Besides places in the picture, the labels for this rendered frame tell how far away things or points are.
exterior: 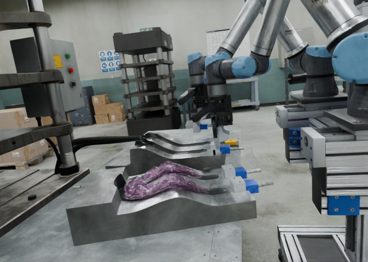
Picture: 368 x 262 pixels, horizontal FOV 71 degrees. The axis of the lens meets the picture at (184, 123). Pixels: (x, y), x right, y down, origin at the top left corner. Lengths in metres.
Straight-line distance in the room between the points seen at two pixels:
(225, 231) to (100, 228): 0.33
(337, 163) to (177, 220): 0.48
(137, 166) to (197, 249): 0.53
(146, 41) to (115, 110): 3.20
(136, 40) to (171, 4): 2.92
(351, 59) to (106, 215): 0.71
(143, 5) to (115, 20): 0.89
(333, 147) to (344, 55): 0.26
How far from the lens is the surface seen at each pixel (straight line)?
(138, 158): 1.09
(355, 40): 0.72
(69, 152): 1.38
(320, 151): 0.83
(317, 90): 1.32
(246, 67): 0.90
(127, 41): 5.05
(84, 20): 8.40
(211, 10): 7.58
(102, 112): 7.82
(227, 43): 1.19
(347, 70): 0.73
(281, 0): 0.99
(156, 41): 4.91
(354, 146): 0.86
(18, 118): 4.60
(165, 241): 0.72
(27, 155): 4.68
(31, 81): 1.30
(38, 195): 1.25
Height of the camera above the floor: 1.22
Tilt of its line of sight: 11 degrees down
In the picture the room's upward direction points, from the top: 6 degrees counter-clockwise
